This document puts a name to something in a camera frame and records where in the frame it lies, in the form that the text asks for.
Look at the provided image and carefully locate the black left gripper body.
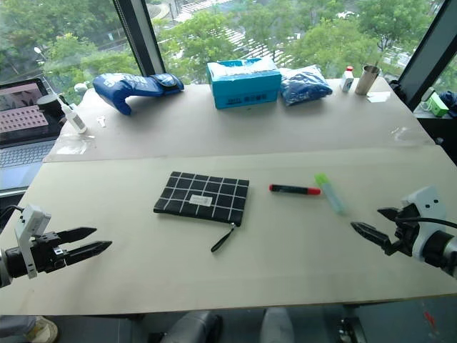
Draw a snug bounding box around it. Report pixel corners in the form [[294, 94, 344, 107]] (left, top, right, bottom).
[[30, 231, 69, 274]]

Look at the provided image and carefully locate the black round speaker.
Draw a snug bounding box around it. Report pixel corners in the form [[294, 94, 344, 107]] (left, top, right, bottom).
[[36, 94, 66, 119]]

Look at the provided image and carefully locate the dark window frame post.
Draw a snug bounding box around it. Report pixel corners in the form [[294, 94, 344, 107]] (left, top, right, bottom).
[[111, 0, 166, 78], [396, 0, 457, 111]]

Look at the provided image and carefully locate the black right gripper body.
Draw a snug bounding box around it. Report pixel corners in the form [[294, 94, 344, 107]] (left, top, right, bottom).
[[383, 205, 419, 257]]

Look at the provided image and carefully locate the white paper slip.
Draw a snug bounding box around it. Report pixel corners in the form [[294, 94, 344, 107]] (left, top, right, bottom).
[[366, 91, 392, 104]]

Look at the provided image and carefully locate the red black marker pen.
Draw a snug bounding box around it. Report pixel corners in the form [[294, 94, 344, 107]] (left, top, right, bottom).
[[268, 183, 323, 197]]

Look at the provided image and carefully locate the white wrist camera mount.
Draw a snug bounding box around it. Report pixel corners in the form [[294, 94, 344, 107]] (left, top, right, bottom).
[[400, 185, 449, 259], [14, 204, 52, 280]]

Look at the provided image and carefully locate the steel cup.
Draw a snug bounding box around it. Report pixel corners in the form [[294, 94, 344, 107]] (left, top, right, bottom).
[[353, 56, 383, 96]]

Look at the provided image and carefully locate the green white box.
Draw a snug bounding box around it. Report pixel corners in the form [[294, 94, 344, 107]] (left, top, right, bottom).
[[421, 90, 450, 118]]

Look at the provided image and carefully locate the black caster wheel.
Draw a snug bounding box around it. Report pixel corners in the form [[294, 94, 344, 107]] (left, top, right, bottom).
[[338, 315, 359, 343]]

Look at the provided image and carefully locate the blue plastic-wrapped package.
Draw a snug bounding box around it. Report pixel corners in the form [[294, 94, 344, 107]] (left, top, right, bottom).
[[278, 64, 334, 107]]

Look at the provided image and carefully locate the dark rounded shape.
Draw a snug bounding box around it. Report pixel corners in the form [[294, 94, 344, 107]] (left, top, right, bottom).
[[148, 309, 224, 343]]

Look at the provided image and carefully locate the dark side table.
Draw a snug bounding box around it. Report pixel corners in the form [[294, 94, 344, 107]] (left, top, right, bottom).
[[413, 106, 457, 169]]

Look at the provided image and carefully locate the clear plastic bag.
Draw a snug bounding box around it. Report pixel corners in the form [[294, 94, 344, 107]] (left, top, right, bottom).
[[56, 134, 96, 156]]

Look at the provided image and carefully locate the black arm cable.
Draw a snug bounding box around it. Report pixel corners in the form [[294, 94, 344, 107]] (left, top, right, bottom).
[[0, 204, 24, 224], [398, 215, 457, 230]]

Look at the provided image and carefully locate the white spray bottle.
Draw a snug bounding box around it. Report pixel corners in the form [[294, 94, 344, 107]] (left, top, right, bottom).
[[56, 92, 89, 135]]

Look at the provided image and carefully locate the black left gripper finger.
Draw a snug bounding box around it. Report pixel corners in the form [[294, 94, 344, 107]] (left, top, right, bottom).
[[64, 241, 113, 267], [58, 227, 98, 242]]

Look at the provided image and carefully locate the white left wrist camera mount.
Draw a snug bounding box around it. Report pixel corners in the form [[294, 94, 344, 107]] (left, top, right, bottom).
[[14, 204, 52, 280]]

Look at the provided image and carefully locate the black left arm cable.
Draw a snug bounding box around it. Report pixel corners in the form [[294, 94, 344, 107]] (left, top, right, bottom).
[[0, 204, 24, 224]]

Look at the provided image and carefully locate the clear crumpled plastic film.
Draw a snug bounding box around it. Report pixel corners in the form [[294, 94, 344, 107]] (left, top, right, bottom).
[[388, 124, 421, 144]]

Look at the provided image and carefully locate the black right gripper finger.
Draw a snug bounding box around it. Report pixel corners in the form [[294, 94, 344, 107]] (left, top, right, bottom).
[[350, 221, 391, 250], [377, 207, 401, 224]]

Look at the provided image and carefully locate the blue tissue box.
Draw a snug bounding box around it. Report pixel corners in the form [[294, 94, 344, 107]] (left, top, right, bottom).
[[206, 57, 282, 110]]

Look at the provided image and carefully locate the green highlighter pen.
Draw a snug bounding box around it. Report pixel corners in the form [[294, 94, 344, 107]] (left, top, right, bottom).
[[313, 172, 348, 217]]

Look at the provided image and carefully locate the dark blue cloth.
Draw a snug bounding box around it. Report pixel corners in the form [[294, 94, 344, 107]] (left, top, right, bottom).
[[438, 89, 457, 119]]

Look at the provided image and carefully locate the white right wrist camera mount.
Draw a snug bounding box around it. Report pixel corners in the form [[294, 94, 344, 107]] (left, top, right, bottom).
[[400, 185, 449, 259]]

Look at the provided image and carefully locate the laptop computer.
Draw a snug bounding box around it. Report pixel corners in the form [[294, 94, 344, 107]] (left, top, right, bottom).
[[0, 78, 68, 191]]

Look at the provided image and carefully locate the white sneaker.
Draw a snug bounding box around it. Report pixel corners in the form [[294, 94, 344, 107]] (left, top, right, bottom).
[[25, 314, 60, 343]]

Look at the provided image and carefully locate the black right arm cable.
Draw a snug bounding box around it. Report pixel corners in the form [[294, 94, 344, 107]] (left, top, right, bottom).
[[398, 215, 457, 230]]

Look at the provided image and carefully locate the black grid pencil pouch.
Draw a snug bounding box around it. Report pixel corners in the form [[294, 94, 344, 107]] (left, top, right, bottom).
[[153, 171, 251, 254]]

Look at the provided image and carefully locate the grey rounded shape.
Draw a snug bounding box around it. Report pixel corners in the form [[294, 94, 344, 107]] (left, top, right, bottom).
[[261, 306, 296, 343]]

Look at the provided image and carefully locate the white bottle red cap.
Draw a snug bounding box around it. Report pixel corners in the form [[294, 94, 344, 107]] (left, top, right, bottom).
[[340, 65, 356, 94]]

